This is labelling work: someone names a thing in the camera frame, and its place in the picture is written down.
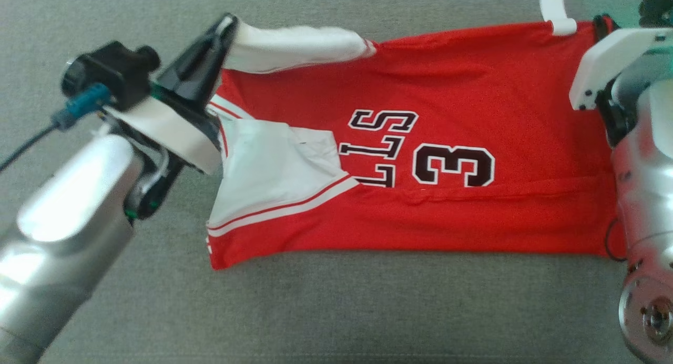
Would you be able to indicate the wrist black camera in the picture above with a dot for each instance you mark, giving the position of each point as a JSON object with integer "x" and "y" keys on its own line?
{"x": 113, "y": 72}
{"x": 657, "y": 9}

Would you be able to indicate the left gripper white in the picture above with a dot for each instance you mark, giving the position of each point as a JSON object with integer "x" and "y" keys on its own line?
{"x": 168, "y": 132}

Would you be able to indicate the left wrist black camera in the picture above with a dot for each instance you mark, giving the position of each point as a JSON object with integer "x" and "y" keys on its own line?
{"x": 113, "y": 72}

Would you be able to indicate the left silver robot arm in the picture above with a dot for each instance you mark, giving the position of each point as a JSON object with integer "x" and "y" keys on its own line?
{"x": 63, "y": 222}

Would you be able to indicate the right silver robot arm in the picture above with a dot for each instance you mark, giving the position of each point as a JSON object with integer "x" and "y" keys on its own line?
{"x": 646, "y": 195}

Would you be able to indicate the red jersey with number 3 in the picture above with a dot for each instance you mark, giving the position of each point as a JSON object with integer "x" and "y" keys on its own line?
{"x": 473, "y": 90}

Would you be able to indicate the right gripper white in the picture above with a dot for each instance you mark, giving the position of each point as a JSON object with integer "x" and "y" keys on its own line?
{"x": 604, "y": 64}

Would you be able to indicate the large grey sofa seat cushion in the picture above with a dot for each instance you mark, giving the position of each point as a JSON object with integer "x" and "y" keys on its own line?
{"x": 368, "y": 311}

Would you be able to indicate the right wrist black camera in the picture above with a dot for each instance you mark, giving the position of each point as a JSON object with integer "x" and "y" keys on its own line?
{"x": 657, "y": 9}

